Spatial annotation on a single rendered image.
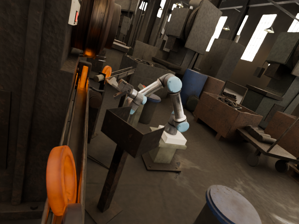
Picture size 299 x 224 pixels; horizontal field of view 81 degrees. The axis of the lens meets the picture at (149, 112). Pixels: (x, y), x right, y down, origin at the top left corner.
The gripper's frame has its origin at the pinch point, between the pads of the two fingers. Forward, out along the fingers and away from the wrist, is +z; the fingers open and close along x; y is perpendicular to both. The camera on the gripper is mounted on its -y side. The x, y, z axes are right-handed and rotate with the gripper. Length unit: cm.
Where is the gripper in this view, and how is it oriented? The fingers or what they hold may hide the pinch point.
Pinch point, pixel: (107, 81)
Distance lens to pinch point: 137.7
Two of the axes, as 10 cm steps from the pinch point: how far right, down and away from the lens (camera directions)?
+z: -7.5, -4.4, -4.9
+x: 3.0, 4.3, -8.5
